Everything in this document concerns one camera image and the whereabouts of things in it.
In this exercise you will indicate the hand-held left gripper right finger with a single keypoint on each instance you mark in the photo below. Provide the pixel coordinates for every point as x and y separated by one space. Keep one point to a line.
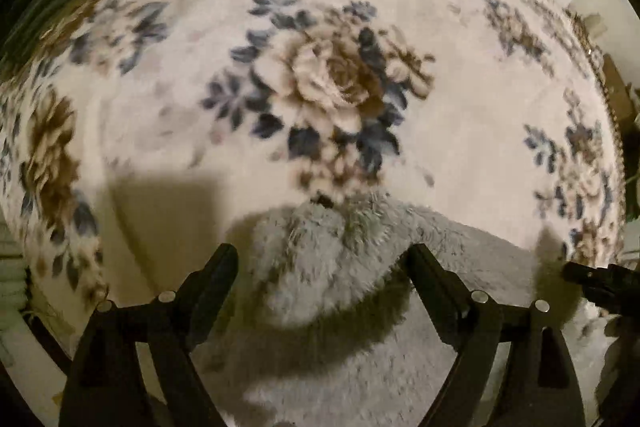
425 274

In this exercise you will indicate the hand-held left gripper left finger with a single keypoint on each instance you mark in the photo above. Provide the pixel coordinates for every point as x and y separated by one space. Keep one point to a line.
216 278

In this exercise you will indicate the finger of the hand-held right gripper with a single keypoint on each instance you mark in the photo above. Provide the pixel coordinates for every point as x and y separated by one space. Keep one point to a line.
595 279

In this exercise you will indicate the grey fluffy pants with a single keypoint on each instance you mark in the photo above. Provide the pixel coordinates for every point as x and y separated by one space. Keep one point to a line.
350 267

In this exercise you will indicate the pale green folded cloth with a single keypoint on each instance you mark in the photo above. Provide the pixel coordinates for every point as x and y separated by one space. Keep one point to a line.
11 267

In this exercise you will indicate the floral printed blanket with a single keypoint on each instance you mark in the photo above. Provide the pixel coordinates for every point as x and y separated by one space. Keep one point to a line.
320 72

